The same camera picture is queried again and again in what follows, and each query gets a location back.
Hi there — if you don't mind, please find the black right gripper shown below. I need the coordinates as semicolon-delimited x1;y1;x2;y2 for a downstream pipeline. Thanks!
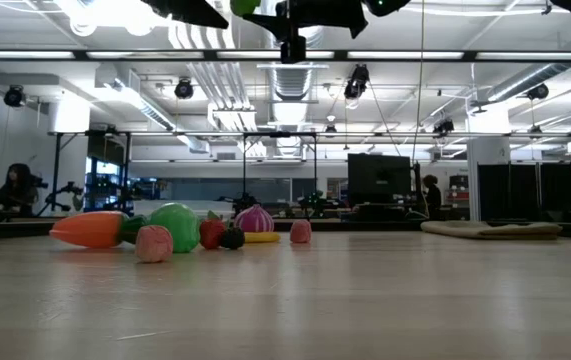
242;0;369;40

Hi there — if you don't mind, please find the purple toy onion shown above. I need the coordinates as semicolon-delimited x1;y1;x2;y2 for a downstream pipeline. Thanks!
233;203;276;235

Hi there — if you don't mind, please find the green toy cabbage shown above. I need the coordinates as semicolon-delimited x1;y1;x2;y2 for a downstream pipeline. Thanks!
148;202;201;254

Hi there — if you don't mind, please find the pink toy fruit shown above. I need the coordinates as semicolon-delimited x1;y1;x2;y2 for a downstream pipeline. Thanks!
289;219;313;245
134;224;174;264

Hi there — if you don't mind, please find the yellow toy banana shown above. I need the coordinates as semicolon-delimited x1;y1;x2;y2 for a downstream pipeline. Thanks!
243;232;282;245

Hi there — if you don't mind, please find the orange toy carrot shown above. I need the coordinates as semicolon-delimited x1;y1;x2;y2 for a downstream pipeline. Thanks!
49;210;150;250

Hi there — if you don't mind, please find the blue shelf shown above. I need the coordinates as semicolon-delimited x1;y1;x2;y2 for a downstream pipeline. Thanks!
83;157;133;216

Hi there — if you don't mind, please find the black monitor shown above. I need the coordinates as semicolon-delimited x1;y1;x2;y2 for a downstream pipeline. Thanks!
347;153;412;197

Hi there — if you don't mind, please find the dark toy blackberry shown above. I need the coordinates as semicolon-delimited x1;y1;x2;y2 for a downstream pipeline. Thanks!
219;225;246;251

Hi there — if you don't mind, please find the red toy strawberry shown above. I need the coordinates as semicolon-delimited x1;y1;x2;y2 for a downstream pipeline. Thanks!
198;210;227;251

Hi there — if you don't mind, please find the beige folded cloth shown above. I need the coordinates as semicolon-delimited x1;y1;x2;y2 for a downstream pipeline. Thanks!
419;220;564;242

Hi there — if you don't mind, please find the black room partition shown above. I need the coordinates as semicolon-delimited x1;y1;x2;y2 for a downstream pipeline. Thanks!
478;162;571;222

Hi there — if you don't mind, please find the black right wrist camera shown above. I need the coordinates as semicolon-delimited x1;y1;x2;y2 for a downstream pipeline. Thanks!
279;34;308;65

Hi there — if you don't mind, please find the silver ceiling duct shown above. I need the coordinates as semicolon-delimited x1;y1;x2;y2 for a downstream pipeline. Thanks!
259;0;331;102

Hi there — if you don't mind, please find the black hanging ceiling camera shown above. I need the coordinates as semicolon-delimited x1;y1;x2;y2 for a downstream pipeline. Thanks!
525;83;551;102
174;77;195;101
3;84;26;108
343;64;371;101
433;118;456;136

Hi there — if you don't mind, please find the black overhead rail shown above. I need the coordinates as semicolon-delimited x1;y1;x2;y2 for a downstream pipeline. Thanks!
0;48;571;64

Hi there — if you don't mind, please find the thin hanging cord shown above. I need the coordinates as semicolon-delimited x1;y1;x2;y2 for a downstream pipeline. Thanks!
411;0;426;164

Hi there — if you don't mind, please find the black table edge rail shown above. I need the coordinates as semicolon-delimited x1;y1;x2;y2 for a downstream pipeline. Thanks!
0;217;571;241

